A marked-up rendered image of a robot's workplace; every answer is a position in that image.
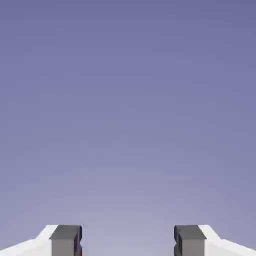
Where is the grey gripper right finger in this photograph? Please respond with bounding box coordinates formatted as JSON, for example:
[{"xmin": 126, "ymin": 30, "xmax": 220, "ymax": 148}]
[{"xmin": 173, "ymin": 224, "xmax": 256, "ymax": 256}]

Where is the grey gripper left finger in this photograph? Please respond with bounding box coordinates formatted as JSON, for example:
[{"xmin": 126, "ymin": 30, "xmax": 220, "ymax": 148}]
[{"xmin": 0, "ymin": 224, "xmax": 83, "ymax": 256}]

